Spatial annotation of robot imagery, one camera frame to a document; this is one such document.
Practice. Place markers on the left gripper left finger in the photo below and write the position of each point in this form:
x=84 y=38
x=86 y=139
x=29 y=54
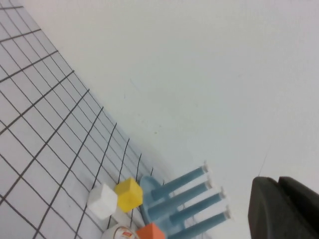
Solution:
x=269 y=214

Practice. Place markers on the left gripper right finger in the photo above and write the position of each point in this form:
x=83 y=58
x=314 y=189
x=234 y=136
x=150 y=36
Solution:
x=304 y=199

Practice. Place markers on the blue cup stand white caps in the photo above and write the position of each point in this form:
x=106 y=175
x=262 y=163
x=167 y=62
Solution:
x=147 y=185

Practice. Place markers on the orange foam cube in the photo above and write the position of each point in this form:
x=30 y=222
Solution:
x=150 y=232

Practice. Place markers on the yellow foam cube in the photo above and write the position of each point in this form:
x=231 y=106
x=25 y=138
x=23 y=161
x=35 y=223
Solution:
x=128 y=196

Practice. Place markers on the white adhesive tape roll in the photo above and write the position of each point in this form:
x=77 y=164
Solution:
x=111 y=232

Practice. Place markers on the white foam cube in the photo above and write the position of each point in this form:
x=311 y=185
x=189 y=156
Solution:
x=102 y=201

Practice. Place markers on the white cloth with black grid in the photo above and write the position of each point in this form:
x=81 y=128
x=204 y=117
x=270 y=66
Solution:
x=37 y=124

